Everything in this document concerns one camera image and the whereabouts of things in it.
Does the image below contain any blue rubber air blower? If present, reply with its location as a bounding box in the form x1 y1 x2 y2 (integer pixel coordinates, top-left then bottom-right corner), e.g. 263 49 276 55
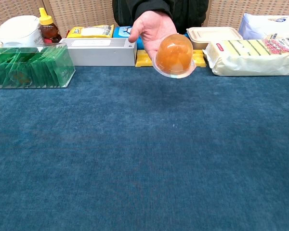
112 26 145 50

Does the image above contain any yellow and white snack packet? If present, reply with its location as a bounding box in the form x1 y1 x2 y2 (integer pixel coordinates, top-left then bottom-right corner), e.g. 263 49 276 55
66 25 114 39

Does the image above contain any person's bare hand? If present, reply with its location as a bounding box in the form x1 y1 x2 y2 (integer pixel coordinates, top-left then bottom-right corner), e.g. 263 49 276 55
128 11 178 61

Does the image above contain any white plastic bag blue print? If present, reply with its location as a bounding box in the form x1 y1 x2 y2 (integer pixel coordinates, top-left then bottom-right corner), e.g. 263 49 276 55
238 13 289 40

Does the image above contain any orange jelly cup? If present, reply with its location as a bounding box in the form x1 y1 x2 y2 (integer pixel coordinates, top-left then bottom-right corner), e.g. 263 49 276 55
152 34 197 79

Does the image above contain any honey squeeze bottle yellow cap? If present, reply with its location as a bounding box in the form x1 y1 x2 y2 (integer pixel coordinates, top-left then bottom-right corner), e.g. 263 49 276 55
39 7 63 43

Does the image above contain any yellow plastic slotted tray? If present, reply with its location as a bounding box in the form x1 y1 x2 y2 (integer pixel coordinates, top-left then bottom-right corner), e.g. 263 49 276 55
135 49 207 68

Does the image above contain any silver rectangular metal box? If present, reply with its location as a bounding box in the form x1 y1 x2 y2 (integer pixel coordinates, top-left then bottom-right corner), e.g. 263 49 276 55
59 38 137 67

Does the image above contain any clear box of green sachets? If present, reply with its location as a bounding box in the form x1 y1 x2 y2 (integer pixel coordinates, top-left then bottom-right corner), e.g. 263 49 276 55
0 43 76 89

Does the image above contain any white round lidded container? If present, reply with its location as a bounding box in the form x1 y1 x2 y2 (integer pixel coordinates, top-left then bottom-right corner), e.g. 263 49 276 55
0 15 44 48

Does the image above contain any person's black jacket torso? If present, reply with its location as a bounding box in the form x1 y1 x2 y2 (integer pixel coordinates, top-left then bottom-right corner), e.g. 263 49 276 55
112 0 210 35

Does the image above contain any beige lidded takeaway container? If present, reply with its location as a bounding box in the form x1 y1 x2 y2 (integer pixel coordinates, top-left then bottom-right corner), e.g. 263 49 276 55
186 26 244 51

